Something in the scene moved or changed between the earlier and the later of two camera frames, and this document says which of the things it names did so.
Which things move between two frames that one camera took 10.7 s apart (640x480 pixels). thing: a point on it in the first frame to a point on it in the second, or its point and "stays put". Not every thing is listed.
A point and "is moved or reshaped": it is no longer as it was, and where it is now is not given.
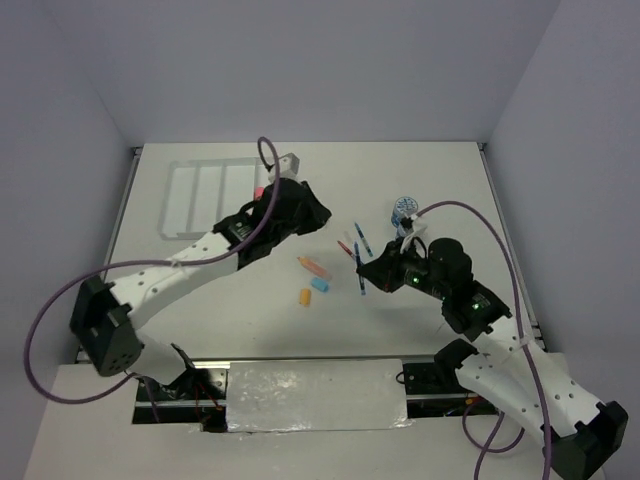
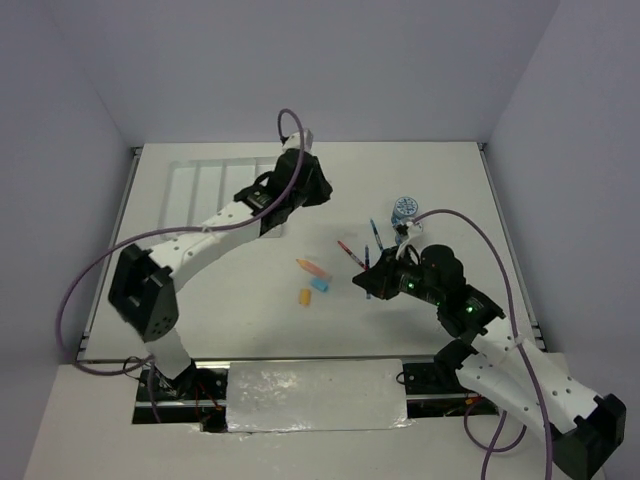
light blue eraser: (320, 284) stays put
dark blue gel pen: (358, 263) is moved or reshaped
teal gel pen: (364, 240) to (376, 234)
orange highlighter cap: (305, 296) stays put
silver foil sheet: (316, 395) stays put
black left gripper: (201, 397) stays put
